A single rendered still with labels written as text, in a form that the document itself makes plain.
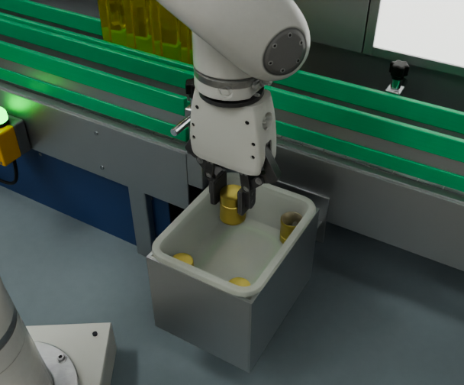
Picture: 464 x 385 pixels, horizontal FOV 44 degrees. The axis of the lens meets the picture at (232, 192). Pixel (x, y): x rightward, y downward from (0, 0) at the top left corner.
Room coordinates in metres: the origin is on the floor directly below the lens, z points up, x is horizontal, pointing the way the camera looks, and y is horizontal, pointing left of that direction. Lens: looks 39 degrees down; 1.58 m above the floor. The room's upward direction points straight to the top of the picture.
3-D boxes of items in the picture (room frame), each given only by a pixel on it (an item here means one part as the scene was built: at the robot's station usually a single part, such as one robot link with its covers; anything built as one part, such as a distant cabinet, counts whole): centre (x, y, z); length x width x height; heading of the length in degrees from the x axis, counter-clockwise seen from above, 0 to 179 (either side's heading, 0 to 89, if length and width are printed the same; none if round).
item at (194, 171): (0.78, 0.03, 1.02); 0.09 x 0.04 x 0.07; 150
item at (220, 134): (0.58, 0.00, 1.21); 0.10 x 0.07 x 0.11; 59
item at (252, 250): (0.62, -0.01, 0.97); 0.22 x 0.17 x 0.09; 150
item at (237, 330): (0.64, -0.02, 0.92); 0.27 x 0.17 x 0.15; 150
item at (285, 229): (0.66, -0.09, 0.96); 0.04 x 0.04 x 0.04
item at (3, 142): (0.92, 0.45, 0.96); 0.07 x 0.07 x 0.07; 60
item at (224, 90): (0.58, 0.00, 1.27); 0.09 x 0.08 x 0.03; 59
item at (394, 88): (0.82, -0.27, 1.11); 0.07 x 0.04 x 0.13; 150
